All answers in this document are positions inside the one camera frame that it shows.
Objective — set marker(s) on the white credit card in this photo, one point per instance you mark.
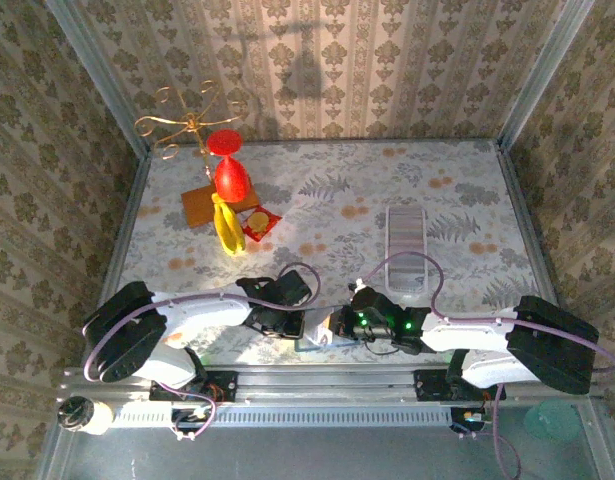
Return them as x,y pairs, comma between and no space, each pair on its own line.
317,330

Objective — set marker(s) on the credit card stack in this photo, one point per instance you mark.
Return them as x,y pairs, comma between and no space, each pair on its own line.
406,235

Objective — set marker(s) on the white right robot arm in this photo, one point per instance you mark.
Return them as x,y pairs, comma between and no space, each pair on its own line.
462,330

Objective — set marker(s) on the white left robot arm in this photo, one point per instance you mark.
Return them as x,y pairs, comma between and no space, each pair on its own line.
202,315

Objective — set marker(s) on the floral tablecloth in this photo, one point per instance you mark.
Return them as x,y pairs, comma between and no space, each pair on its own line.
337,225

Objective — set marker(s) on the red packet with yellow circle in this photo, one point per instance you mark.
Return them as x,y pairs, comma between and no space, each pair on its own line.
259,222

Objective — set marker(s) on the yellow toy banana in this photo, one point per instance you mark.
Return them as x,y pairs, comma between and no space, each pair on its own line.
228,230

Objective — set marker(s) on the small controller board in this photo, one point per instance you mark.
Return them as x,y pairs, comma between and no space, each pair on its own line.
192,415
469,420

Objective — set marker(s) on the brown wooden board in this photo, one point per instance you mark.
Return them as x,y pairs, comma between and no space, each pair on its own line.
199,207

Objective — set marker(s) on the red plastic wine glass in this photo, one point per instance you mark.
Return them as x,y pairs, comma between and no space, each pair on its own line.
231,180

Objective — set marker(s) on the green translucent disc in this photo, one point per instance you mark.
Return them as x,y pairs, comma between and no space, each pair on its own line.
552,420

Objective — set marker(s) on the white bottle with black cap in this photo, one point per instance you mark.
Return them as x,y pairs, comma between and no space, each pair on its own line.
84,416

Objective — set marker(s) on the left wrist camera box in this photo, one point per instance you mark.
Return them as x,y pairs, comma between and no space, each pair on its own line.
294,289

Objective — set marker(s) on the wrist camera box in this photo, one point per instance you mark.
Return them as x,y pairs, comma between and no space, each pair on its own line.
294,289
369,300

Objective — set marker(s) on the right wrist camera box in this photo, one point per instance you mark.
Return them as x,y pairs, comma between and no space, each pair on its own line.
369,300

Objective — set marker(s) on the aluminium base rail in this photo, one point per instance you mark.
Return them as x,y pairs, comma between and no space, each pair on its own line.
327,385

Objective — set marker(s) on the metal table edge rail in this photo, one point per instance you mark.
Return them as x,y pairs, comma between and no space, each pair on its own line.
531,240
123,240

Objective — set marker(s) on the metal frame post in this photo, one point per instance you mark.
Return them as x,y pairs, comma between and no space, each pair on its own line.
542,75
97,80

